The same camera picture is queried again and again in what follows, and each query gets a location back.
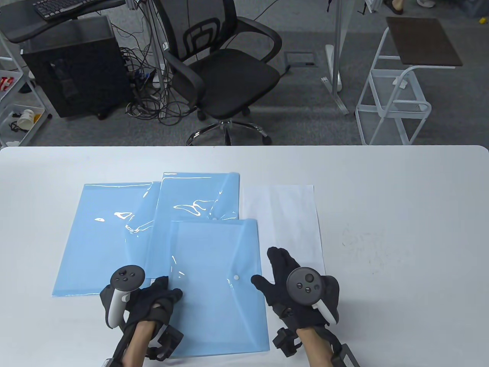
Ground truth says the white metal desk leg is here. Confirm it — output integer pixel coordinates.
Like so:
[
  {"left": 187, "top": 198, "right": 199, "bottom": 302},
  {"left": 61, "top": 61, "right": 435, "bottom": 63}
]
[
  {"left": 143, "top": 0, "right": 170, "bottom": 119},
  {"left": 320, "top": 0, "right": 350, "bottom": 115}
]

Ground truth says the white wire rack cart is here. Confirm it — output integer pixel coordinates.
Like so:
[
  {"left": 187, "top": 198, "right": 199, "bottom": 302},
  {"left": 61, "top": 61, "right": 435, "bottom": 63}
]
[{"left": 0, "top": 34, "right": 53, "bottom": 148}]

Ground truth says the person's right forearm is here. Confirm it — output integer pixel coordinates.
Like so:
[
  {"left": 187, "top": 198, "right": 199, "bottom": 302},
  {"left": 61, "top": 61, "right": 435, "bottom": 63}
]
[{"left": 296, "top": 327, "right": 337, "bottom": 367}]

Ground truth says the blue plastic snap folder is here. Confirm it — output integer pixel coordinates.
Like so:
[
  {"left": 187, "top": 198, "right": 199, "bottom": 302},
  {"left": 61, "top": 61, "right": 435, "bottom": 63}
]
[
  {"left": 145, "top": 172, "right": 240, "bottom": 279},
  {"left": 167, "top": 219, "right": 270, "bottom": 358},
  {"left": 52, "top": 182, "right": 163, "bottom": 297}
]

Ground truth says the black mesh office chair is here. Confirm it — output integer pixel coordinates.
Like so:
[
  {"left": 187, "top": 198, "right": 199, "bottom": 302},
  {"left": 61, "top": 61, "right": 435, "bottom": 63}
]
[{"left": 152, "top": 0, "right": 291, "bottom": 146}]

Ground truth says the black keyboard desk tray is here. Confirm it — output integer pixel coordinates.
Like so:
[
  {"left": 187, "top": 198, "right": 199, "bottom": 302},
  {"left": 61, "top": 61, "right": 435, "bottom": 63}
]
[{"left": 0, "top": 0, "right": 126, "bottom": 43}]

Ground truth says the black rectangular sensor box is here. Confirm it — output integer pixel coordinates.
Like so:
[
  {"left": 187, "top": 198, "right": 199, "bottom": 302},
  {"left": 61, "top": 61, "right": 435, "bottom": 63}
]
[{"left": 332, "top": 344, "right": 359, "bottom": 367}]

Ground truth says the black keyboard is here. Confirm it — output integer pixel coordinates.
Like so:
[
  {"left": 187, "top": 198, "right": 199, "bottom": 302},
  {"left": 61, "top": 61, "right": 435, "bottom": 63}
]
[{"left": 32, "top": 0, "right": 104, "bottom": 19}]

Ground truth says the grey floor outlet box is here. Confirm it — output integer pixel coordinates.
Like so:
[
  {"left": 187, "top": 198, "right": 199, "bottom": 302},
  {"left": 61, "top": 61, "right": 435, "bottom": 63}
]
[{"left": 283, "top": 52, "right": 317, "bottom": 67}]

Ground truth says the tangle of black cables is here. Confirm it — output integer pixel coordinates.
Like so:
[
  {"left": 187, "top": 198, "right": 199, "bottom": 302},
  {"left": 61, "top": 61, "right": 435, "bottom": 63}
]
[{"left": 120, "top": 0, "right": 199, "bottom": 127}]

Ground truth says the black computer tower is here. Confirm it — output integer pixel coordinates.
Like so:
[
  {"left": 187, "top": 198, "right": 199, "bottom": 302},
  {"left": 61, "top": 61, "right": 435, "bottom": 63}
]
[{"left": 20, "top": 15, "right": 132, "bottom": 120}]

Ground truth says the grey and white controller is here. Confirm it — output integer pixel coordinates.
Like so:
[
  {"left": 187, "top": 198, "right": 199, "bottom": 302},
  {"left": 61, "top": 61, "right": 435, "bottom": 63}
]
[
  {"left": 287, "top": 267, "right": 335, "bottom": 325},
  {"left": 107, "top": 265, "right": 146, "bottom": 329}
]

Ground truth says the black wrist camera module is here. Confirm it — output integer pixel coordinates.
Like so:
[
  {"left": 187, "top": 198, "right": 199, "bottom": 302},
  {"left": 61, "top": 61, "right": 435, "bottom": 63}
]
[
  {"left": 272, "top": 328, "right": 302, "bottom": 358},
  {"left": 147, "top": 325, "right": 184, "bottom": 361}
]

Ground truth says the white side table brown top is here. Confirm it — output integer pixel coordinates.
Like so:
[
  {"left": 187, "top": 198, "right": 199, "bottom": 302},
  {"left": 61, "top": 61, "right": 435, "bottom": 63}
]
[{"left": 355, "top": 16, "right": 463, "bottom": 146}]

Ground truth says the person's left hand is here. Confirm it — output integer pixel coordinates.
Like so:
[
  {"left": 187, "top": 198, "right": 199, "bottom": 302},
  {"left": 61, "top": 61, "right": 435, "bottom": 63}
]
[{"left": 100, "top": 275, "right": 184, "bottom": 334}]

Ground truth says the person's left forearm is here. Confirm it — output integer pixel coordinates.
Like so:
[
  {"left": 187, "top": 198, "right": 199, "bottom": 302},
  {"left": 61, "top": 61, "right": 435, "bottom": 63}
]
[{"left": 122, "top": 321, "right": 157, "bottom": 367}]

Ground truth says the white paper sheet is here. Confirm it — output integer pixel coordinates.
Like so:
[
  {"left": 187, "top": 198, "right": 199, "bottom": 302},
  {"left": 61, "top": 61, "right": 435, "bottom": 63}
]
[{"left": 243, "top": 185, "right": 326, "bottom": 276}]

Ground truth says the person's right hand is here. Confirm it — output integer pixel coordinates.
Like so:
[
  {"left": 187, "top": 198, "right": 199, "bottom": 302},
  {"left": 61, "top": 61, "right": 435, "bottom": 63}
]
[{"left": 251, "top": 247, "right": 340, "bottom": 330}]

